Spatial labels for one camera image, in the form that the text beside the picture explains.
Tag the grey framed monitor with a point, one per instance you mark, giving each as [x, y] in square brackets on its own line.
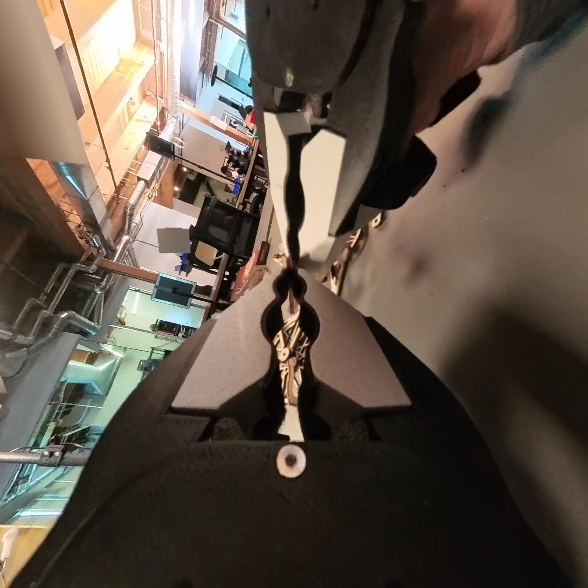
[173, 291]

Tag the grey metal bar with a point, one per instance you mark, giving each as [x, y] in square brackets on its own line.
[27, 457]

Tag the brown printed cardboard box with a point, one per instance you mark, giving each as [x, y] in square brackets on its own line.
[243, 275]

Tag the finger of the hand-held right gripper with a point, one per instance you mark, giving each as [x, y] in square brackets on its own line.
[324, 183]
[277, 160]

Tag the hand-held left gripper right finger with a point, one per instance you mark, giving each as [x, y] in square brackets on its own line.
[358, 363]

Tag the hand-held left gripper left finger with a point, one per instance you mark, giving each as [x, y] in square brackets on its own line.
[220, 363]

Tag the black cube enclosure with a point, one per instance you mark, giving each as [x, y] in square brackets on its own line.
[225, 227]

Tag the person's right hand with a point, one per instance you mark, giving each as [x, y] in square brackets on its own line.
[459, 41]

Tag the wooden bicycle model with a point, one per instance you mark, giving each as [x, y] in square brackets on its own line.
[285, 353]

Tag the silver ventilation duct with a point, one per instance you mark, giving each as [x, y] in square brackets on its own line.
[131, 202]

